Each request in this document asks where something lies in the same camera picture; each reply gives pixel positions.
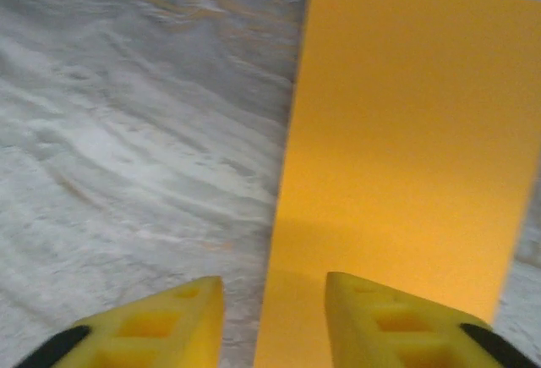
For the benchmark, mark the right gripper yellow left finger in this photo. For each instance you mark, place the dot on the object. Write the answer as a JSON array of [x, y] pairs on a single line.
[[169, 334]]

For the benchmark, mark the orange paper sheet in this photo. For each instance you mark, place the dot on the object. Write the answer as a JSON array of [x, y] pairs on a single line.
[[401, 131]]

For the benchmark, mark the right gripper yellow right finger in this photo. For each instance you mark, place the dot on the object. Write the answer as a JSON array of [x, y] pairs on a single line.
[[380, 334]]

